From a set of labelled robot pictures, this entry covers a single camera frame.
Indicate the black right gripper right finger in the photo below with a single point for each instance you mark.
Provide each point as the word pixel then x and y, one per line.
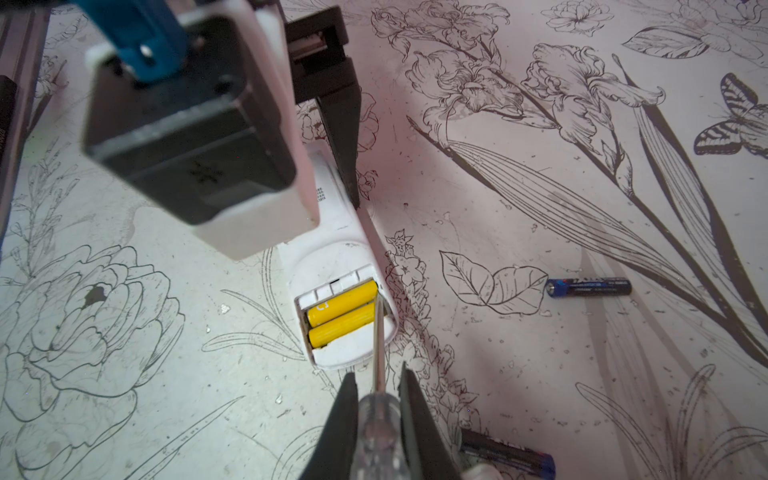
pixel 426 454

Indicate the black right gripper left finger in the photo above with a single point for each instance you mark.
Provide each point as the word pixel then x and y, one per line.
pixel 333 454

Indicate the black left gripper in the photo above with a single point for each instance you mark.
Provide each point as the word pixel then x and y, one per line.
pixel 321 70

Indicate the black AAA battery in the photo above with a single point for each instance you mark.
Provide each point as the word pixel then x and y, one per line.
pixel 529 461
pixel 588 287

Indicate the small metal screwdriver tool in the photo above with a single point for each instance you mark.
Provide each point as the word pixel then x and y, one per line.
pixel 379 452

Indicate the yellow battery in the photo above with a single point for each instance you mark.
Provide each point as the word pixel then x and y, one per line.
pixel 330 331
pixel 342 304

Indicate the white remote control with display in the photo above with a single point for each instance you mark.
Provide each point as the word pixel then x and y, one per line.
pixel 330 259

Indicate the white remote control green sticker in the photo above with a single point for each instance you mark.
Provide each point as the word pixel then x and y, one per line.
pixel 482 471

